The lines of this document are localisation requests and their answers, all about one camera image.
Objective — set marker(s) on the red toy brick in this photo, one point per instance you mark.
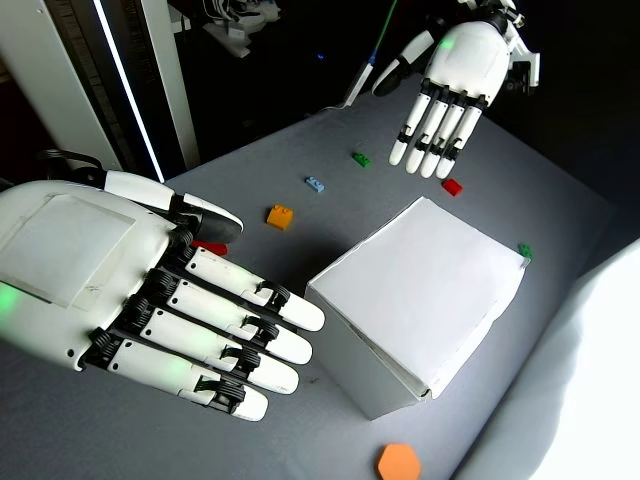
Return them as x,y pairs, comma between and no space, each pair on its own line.
452,187

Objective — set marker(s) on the white plastic parts pile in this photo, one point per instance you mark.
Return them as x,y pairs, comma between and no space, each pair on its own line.
235,35

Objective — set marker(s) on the orange hexagon block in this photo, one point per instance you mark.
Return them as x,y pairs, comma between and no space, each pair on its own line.
400,462

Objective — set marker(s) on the blue toy brick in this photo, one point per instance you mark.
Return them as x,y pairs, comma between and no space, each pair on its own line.
315,184

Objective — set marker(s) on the grey table cloth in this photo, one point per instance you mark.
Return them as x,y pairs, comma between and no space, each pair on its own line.
325,150

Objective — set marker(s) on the green toy brick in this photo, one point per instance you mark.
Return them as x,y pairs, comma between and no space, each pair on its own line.
361,159
525,251

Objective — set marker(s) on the white backdrop sheet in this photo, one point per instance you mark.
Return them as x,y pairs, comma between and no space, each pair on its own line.
575,375

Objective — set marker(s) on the cardboard box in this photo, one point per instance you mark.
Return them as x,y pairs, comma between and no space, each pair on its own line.
415,280

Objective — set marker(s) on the red star block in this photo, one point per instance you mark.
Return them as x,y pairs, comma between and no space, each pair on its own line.
212,248

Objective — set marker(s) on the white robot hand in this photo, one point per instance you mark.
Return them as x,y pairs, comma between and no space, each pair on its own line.
470,60
90,260

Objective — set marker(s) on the orange toy brick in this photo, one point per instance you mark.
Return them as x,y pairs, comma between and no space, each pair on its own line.
280,218

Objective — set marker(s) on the white cabinet with light strip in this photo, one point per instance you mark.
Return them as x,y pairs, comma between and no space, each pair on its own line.
50,90

